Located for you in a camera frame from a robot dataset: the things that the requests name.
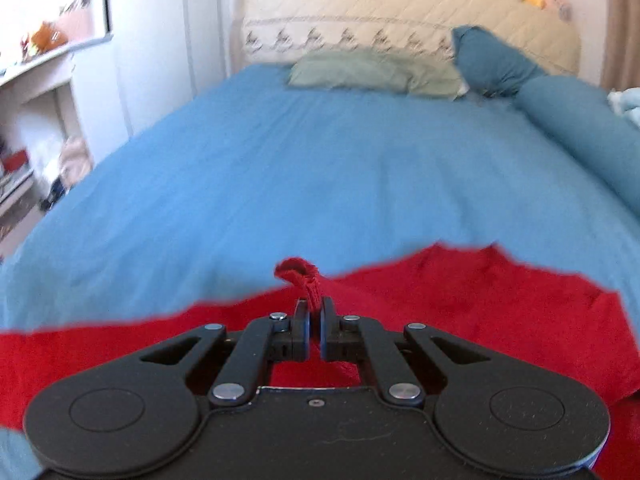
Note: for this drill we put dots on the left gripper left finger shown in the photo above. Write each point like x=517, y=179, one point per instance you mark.
x=130, y=416

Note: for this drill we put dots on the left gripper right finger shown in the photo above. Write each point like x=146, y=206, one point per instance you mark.
x=495, y=413

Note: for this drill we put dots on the red long-sleeve shirt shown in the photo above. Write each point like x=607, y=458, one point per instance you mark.
x=562, y=322

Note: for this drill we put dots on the blue bed sheet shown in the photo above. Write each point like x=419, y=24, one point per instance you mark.
x=205, y=203

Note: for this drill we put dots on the teal folded duvet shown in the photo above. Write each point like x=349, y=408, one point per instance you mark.
x=601, y=147

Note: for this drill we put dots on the light blue blanket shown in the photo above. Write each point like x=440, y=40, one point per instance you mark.
x=626, y=104

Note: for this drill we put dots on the dark teal pillow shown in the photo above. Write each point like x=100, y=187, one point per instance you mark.
x=490, y=66

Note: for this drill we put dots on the green pillow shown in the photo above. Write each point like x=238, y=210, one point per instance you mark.
x=428, y=76

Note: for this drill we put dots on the orange toy on shelf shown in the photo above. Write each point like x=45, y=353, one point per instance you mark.
x=47, y=38

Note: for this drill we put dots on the white wardrobe with grey band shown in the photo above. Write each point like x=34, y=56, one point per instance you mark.
x=167, y=52

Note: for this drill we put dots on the white shelf unit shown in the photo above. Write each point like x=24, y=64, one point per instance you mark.
x=72, y=90

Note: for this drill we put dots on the cream quilted headboard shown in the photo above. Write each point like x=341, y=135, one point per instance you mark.
x=282, y=31

